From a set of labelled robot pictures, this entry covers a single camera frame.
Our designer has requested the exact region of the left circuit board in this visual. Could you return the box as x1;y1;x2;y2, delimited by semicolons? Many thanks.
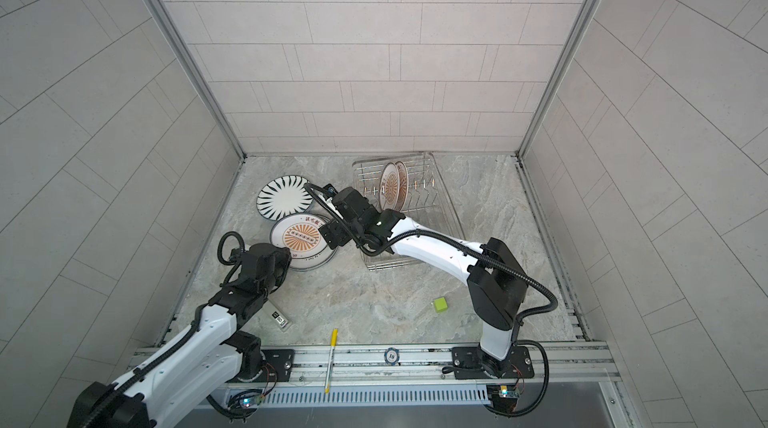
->
227;389;264;416

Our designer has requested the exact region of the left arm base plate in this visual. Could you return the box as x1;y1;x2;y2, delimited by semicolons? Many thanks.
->
235;349;295;384

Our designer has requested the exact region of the aluminium mounting rail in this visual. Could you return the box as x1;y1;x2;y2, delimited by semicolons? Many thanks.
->
116;340;622;391

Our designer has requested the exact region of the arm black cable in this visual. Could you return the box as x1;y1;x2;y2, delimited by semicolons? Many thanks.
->
77;229;247;428
302;181;559;418

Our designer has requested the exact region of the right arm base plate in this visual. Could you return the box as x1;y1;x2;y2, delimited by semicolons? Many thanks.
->
445;346;535;380

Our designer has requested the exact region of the yellow white pen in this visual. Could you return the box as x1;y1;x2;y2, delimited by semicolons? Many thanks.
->
324;328;339;394

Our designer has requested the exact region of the orange sunburst plate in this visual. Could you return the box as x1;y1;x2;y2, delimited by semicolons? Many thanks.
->
270;213;335;272
379;163;400;210

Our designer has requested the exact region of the green cube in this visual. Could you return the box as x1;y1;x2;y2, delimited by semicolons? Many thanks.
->
432;297;448;313

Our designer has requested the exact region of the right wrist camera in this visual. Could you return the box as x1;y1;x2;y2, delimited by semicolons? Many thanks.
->
323;184;338;198

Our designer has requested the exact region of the right circuit board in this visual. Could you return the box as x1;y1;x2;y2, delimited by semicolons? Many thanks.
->
486;385;521;416

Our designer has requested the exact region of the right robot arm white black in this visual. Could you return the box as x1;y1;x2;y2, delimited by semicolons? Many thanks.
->
306;183;527;378

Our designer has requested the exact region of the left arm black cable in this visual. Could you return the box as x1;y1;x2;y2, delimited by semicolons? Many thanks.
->
77;229;247;428

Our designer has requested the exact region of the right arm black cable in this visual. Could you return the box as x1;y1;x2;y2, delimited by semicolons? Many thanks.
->
302;181;559;418

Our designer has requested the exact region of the black silver remote tool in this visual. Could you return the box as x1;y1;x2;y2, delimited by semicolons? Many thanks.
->
268;306;291;332

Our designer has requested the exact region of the black striped white plate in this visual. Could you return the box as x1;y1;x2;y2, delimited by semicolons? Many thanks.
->
256;175;314;221

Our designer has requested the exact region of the metal wire dish rack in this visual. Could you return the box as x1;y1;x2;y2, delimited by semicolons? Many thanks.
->
352;152;466;239

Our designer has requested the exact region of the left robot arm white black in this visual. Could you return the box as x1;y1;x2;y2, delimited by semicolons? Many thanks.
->
67;243;292;427

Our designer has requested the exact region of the circuit board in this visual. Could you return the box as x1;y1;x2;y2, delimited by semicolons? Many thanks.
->
486;385;521;416
227;389;264;416

